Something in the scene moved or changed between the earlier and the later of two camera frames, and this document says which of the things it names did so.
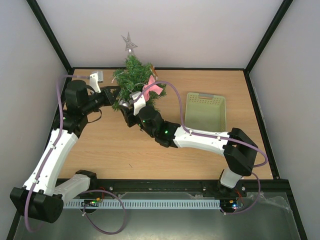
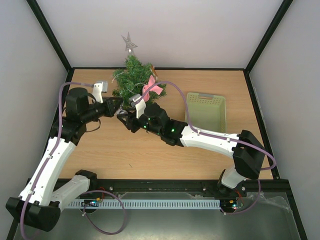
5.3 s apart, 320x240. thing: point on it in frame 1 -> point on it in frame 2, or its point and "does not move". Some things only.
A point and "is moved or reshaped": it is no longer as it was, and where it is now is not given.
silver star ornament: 129,45 does not move
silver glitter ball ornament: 124,103 is moved or reshaped
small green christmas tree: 131,78 does not move
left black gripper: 110,99 -> 112,110
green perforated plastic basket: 205,112 does not move
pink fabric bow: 156,88 does not move
